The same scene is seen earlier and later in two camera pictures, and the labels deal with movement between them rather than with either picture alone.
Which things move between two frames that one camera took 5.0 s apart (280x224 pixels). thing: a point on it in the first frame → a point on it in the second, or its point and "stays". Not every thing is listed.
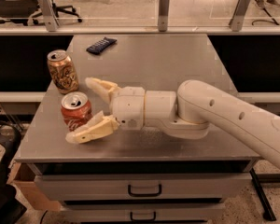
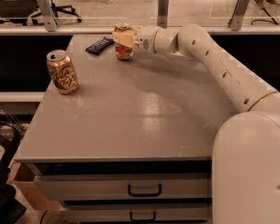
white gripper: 128,107 → 145,41
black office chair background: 20,3 stays
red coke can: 75,107 → 123,52
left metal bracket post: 49,15 stays
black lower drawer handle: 143,220 stays
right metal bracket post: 242,8 stays
